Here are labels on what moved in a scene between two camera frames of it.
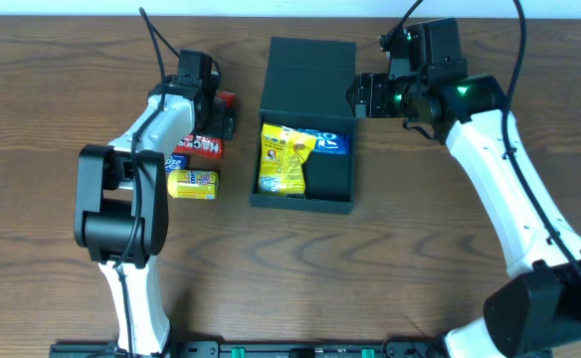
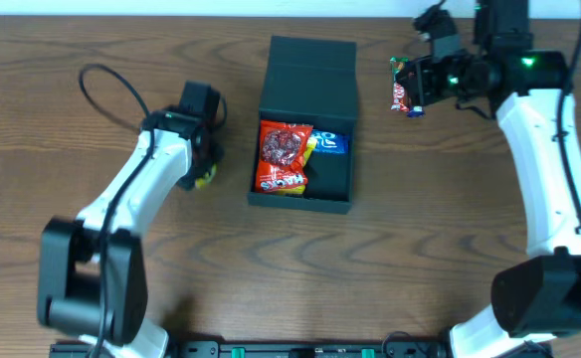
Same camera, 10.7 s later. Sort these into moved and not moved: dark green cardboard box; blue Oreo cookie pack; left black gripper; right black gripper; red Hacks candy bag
Moved: right black gripper; left black gripper; red Hacks candy bag
Not moved: dark green cardboard box; blue Oreo cookie pack
